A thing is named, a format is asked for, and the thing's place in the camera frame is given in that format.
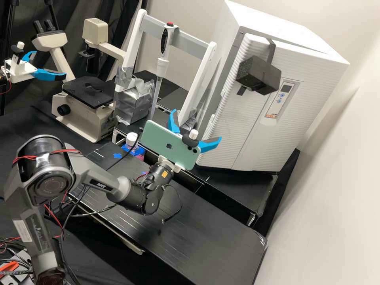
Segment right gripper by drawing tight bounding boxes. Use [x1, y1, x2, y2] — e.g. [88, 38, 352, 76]
[158, 109, 223, 173]

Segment right wrist camera phone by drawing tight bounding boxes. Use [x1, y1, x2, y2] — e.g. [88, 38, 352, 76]
[139, 120, 203, 171]

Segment white incubator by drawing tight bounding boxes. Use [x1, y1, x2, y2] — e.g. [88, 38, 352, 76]
[212, 0, 338, 99]

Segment blue bottle holder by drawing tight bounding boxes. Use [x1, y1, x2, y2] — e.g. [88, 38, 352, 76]
[121, 143, 146, 158]

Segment pipette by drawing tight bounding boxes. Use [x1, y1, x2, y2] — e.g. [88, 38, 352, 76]
[149, 22, 179, 120]

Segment black platform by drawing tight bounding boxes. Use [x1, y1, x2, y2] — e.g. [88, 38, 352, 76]
[139, 147, 301, 230]
[112, 70, 194, 149]
[44, 160, 268, 285]

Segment cream microscope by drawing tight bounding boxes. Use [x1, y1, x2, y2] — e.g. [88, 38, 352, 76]
[30, 17, 127, 145]

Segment left phone holder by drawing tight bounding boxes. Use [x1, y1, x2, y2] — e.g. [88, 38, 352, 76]
[11, 41, 26, 74]

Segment white pipette stand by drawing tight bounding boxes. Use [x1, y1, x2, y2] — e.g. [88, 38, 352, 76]
[114, 8, 222, 126]

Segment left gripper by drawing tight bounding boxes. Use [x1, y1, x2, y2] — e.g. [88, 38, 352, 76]
[4, 51, 68, 84]

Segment black tray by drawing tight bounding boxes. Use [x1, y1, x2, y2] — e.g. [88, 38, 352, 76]
[85, 142, 146, 172]

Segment small bottle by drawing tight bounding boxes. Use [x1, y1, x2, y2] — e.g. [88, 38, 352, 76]
[124, 132, 139, 152]

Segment black cable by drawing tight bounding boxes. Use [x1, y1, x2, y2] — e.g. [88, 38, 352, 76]
[105, 137, 142, 173]

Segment incubator door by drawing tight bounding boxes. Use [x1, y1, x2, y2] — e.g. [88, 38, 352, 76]
[196, 28, 351, 173]

